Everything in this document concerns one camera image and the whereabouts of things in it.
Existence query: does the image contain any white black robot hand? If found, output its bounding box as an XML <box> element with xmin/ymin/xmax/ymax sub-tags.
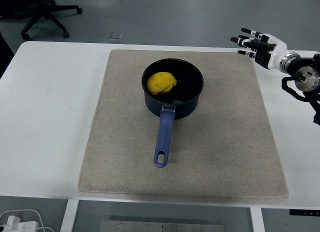
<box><xmin>230</xmin><ymin>28</ymin><xmax>288</xmax><ymax>71</ymax></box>

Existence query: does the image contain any yellow potato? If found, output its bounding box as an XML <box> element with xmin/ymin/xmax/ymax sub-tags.
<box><xmin>146</xmin><ymin>71</ymin><xmax>177</xmax><ymax>96</ymax></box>

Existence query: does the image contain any grey floor socket plate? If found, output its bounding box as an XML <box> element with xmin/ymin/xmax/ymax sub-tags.
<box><xmin>109</xmin><ymin>31</ymin><xmax>124</xmax><ymax>41</ymax></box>

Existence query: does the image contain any black table control panel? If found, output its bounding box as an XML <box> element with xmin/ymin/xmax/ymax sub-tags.
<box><xmin>289</xmin><ymin>209</ymin><xmax>320</xmax><ymax>216</ymax></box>

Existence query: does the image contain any white table leg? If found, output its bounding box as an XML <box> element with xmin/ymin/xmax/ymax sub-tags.
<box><xmin>59</xmin><ymin>199</ymin><xmax>80</xmax><ymax>232</ymax></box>
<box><xmin>249</xmin><ymin>206</ymin><xmax>266</xmax><ymax>232</ymax></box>

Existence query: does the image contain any beige fabric mat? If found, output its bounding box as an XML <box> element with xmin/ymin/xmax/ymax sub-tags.
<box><xmin>78</xmin><ymin>49</ymin><xmax>290</xmax><ymax>200</ymax></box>

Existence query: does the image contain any grey metal plate with screws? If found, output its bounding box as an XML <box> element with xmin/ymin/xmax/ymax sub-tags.
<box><xmin>99</xmin><ymin>219</ymin><xmax>226</xmax><ymax>232</ymax></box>

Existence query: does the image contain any black office chair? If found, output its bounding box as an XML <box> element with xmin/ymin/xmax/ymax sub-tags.
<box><xmin>0</xmin><ymin>0</ymin><xmax>83</xmax><ymax>40</ymax></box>

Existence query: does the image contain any white power strip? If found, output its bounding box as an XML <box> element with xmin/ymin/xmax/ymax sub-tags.
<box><xmin>0</xmin><ymin>215</ymin><xmax>38</xmax><ymax>232</ymax></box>

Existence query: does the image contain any blue pot with handle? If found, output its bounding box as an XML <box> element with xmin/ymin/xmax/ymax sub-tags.
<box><xmin>141</xmin><ymin>58</ymin><xmax>205</xmax><ymax>168</ymax></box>

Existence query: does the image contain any white cable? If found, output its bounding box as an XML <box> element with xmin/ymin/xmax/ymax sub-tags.
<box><xmin>0</xmin><ymin>208</ymin><xmax>55</xmax><ymax>232</ymax></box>

